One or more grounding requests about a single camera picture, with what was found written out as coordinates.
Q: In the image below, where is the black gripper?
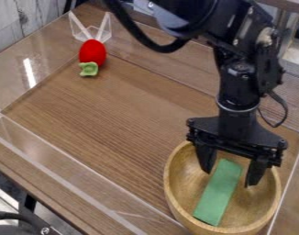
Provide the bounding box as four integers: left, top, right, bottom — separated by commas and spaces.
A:
186, 110, 288, 187

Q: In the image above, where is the green rectangular stick block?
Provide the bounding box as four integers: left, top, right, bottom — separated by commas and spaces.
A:
192, 159, 242, 226

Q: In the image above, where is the brown wooden bowl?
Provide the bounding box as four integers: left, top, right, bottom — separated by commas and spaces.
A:
162, 141, 281, 235

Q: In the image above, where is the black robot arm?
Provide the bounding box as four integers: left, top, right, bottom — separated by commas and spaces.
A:
104, 0, 288, 186

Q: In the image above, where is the red felt strawberry toy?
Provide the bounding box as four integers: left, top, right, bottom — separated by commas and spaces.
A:
78, 39, 106, 77

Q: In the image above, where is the clear acrylic front wall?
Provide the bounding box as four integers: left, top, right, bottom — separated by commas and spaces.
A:
0, 112, 186, 235

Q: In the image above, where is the metal frame in background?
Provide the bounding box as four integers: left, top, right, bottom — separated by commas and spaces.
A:
274, 8, 299, 57

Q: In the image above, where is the clear acrylic corner bracket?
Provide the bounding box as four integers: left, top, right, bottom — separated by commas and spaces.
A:
66, 12, 112, 43

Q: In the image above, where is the black table leg bracket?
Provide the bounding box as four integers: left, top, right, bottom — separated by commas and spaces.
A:
18, 195, 61, 235

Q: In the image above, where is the black cable under table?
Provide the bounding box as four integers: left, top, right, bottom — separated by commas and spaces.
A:
0, 210, 21, 228

